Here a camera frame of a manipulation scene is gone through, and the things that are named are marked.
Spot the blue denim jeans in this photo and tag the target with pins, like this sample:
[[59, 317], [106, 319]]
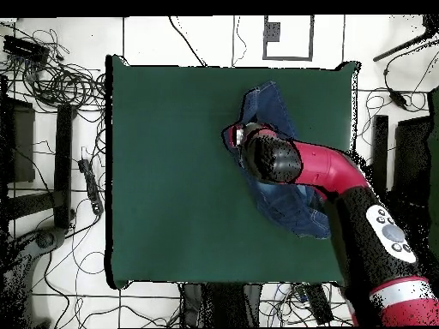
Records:
[[291, 209]]

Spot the black flat box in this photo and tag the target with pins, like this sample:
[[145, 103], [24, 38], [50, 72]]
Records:
[[25, 48]]

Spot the dark green table cloth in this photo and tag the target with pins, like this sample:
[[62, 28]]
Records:
[[164, 171]]

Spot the small grey square plate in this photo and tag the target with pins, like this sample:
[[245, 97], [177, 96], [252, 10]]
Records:
[[273, 32]]

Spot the black upright stand bar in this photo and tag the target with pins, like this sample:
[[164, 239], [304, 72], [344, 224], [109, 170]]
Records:
[[380, 144], [63, 164]]

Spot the black power strip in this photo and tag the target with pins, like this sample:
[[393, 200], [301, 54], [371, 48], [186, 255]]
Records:
[[91, 185]]

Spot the black power adapter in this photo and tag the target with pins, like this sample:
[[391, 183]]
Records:
[[398, 98]]

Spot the dark rectangular panel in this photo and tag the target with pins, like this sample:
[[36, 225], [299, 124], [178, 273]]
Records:
[[411, 154], [22, 144]]

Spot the black rectangular device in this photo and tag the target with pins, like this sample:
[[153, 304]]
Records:
[[319, 303]]

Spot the black tripod pole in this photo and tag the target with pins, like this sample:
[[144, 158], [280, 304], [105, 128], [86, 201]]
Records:
[[404, 45]]

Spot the grey wheeled stand base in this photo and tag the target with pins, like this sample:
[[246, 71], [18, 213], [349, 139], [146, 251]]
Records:
[[20, 260]]

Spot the grey square frame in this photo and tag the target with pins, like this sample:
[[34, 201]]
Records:
[[311, 37]]

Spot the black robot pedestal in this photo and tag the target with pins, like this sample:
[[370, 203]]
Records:
[[223, 305]]

